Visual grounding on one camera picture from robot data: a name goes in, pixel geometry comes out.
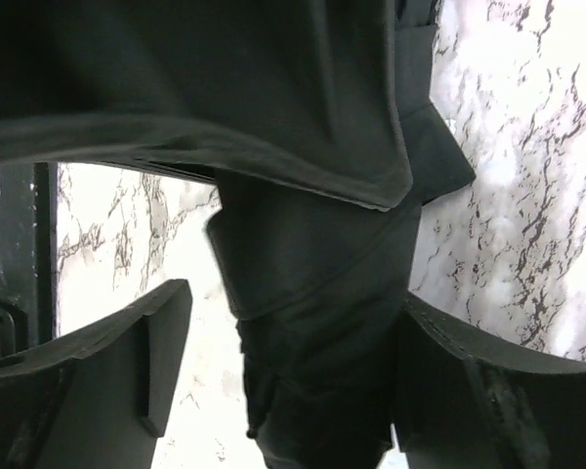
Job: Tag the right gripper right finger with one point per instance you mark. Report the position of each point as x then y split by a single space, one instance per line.
468 399

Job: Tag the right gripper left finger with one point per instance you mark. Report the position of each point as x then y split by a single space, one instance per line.
100 396

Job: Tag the black folding umbrella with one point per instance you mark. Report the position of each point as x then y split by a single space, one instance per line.
315 123

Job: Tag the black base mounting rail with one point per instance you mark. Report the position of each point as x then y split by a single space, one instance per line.
28 256

